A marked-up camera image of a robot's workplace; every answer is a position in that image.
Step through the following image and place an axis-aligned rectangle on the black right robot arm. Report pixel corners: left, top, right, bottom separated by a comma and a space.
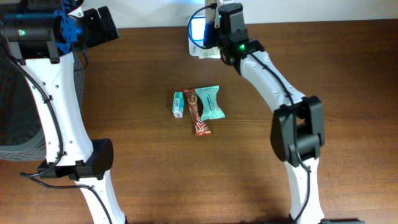
204, 1, 325, 223

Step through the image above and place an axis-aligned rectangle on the small teal packet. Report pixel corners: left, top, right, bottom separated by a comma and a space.
172, 91, 184, 118

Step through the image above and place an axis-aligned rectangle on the white barcode scanner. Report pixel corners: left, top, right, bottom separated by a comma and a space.
188, 16, 206, 57

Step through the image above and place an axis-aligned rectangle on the brown chocolate bar wrapper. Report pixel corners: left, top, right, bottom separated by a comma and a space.
183, 89, 211, 136

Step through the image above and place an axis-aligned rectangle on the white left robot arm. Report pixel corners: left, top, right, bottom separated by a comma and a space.
1, 0, 127, 223

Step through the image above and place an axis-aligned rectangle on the white bamboo conditioner tube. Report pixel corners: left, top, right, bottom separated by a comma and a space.
199, 47, 221, 59

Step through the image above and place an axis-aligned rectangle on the dark grey plastic basket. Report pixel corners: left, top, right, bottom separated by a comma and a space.
0, 46, 85, 162

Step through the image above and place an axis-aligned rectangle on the teal wipes packet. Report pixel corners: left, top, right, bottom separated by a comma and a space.
195, 85, 225, 121

